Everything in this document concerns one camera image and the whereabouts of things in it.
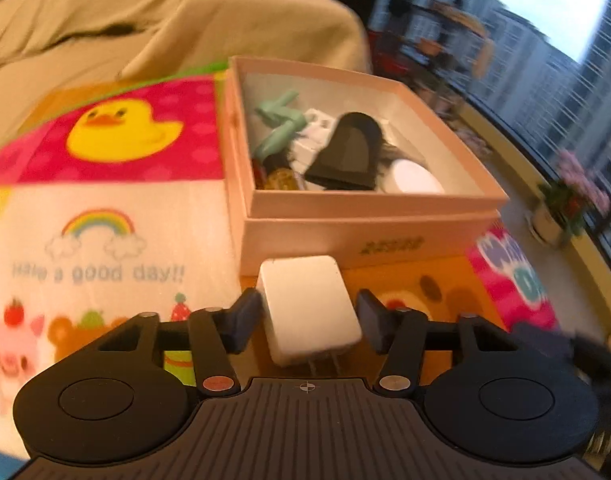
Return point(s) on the potted pink flower plant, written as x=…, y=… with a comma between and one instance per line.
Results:
x=570, y=200

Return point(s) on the beige covered sofa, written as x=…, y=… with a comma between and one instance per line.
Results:
x=160, y=10

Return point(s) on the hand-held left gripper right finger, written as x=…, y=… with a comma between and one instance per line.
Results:
x=373, y=317

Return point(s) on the white charger plug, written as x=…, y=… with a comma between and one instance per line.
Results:
x=308, y=310

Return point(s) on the green plastic tool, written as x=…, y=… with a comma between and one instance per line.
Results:
x=280, y=127

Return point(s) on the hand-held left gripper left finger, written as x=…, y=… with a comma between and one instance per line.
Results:
x=245, y=320

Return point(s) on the pink cardboard box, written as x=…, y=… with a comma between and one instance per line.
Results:
x=335, y=235

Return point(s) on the colourful cartoon play mat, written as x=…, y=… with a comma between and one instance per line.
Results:
x=110, y=200

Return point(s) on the white power adapter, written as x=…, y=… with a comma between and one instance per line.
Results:
x=303, y=152

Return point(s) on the yellow and black small bottle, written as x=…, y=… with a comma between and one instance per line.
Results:
x=283, y=179

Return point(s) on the black metal shelf rack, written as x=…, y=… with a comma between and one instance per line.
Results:
x=435, y=25

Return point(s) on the small white printed box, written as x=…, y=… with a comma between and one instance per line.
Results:
x=319, y=124

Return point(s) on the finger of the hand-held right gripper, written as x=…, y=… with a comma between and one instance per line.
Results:
x=598, y=355

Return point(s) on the black wedge-shaped case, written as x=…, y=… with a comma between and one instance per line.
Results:
x=348, y=152

